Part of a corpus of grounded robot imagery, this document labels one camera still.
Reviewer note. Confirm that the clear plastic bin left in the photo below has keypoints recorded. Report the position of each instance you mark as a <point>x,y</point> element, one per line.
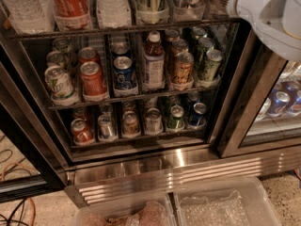
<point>144,209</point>

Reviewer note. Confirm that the green can bottom shelf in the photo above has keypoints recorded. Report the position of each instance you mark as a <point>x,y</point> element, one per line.
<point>174,121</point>

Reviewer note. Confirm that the red can bottom shelf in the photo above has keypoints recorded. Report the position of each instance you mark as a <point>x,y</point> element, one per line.
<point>82,134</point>

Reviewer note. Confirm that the blue pepsi can front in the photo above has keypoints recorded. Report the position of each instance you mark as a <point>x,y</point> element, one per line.
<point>125,83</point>

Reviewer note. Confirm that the gold orange can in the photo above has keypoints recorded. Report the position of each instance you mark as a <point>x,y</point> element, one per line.
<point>177,46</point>
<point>181,77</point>

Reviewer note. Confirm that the clear water bottle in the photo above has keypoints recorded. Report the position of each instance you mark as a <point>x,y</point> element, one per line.
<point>31,16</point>

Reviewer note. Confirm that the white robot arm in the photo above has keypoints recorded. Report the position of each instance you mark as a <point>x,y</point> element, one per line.
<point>277,23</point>

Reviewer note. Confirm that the gold orange can middle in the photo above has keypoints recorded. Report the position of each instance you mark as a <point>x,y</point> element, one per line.
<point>177,46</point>

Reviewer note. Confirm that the blue pepsi can rear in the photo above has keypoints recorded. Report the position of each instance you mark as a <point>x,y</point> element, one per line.
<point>120,49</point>

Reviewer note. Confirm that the blue pepsi can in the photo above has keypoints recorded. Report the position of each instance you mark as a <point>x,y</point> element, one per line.
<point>125,83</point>
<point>120,49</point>

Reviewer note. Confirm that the gold can bottom shelf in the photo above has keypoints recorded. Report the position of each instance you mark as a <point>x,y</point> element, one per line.
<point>130,124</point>

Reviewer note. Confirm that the white labelled bottle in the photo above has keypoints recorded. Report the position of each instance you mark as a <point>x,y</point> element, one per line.
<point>113,13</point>

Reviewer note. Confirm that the red soda can front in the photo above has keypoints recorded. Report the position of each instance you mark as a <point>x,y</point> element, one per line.
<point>93,81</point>

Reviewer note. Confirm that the white can bottom shelf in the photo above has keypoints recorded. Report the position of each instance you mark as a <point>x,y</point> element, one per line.
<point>153,122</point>

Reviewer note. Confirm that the red soda can rear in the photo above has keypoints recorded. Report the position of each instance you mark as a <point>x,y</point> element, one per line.
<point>88,54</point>

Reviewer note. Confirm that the red soda can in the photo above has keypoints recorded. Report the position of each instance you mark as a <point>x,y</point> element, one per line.
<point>88,54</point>
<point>93,81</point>

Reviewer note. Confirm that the stainless steel beverage fridge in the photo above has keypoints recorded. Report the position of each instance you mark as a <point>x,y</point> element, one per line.
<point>239,137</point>

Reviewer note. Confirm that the open fridge glass door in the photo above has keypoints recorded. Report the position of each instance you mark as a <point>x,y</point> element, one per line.
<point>20,124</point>

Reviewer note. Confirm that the green white can front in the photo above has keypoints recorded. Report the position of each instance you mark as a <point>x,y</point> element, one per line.
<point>209,67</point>

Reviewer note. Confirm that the brown iced tea bottle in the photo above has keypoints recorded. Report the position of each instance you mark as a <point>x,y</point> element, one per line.
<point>153,62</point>

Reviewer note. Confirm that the gold orange can front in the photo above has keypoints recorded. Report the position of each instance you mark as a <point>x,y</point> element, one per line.
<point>181,77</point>

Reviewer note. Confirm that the blue can bottom shelf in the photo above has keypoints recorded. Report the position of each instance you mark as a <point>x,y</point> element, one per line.
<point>197,115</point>

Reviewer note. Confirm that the clear plastic bin right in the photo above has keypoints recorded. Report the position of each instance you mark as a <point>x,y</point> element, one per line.
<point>236,201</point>

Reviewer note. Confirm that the green silver tall can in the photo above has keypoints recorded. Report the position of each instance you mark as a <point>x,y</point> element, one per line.
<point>150,10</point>

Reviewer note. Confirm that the red cola bottle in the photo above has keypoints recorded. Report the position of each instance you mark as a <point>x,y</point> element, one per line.
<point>72,15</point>

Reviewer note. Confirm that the silver can bottom shelf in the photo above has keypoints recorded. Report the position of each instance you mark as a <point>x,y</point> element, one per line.
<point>107,129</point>

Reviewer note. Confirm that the white green soda can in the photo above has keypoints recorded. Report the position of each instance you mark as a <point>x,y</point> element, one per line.
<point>63,93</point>

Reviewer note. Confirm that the blue pepsi can right fridge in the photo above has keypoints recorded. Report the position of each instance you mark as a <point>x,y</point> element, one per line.
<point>278,102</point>

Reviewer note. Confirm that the clear plastic bin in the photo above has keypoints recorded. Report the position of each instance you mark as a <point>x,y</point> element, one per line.
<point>144,209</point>
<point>236,201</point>

